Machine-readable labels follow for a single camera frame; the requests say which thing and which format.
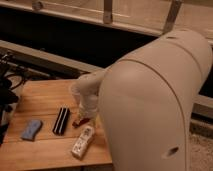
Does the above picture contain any dark red small object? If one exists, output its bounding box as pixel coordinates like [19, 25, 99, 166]
[72, 118, 90, 128]

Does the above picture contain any black cables and equipment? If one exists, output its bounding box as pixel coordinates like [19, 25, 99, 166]
[0, 51, 31, 146]

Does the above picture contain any blue sponge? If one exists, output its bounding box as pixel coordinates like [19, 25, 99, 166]
[21, 119, 43, 141]

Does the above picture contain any black striped rectangular block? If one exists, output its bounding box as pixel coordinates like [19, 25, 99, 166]
[52, 108, 70, 135]

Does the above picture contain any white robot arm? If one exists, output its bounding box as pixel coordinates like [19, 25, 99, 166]
[76, 29, 213, 171]

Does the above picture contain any metal window frame rail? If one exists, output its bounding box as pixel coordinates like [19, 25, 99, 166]
[0, 0, 213, 46]

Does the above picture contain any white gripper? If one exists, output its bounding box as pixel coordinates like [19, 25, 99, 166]
[78, 96, 98, 122]

